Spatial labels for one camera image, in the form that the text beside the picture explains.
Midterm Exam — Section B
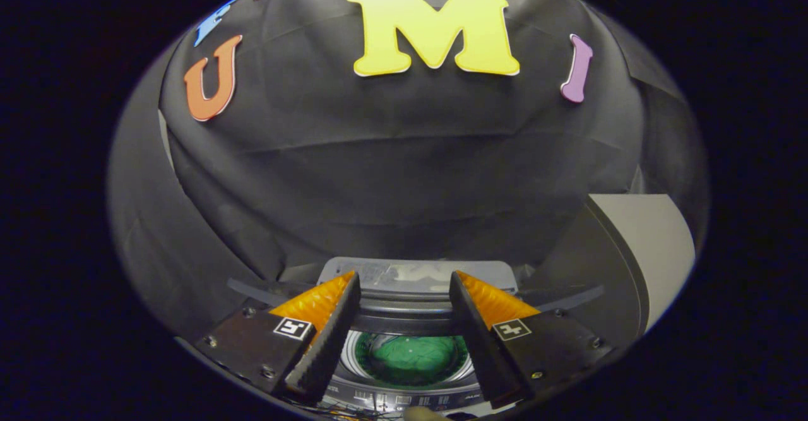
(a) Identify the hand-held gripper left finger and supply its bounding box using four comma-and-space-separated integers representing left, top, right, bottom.
194, 271, 362, 406

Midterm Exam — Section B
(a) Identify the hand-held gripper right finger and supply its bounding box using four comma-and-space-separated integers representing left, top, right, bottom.
449, 270, 613, 409

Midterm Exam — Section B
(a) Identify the green polo shirt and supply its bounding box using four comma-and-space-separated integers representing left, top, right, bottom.
357, 335, 469, 389

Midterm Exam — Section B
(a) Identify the grey washing machine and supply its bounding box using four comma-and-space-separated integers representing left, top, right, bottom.
227, 257, 607, 413

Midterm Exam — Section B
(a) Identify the black backdrop cloth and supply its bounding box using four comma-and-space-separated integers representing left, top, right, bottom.
107, 0, 651, 340
609, 17, 711, 248

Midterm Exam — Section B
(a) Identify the grey cabinet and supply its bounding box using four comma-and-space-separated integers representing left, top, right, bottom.
524, 194, 696, 346

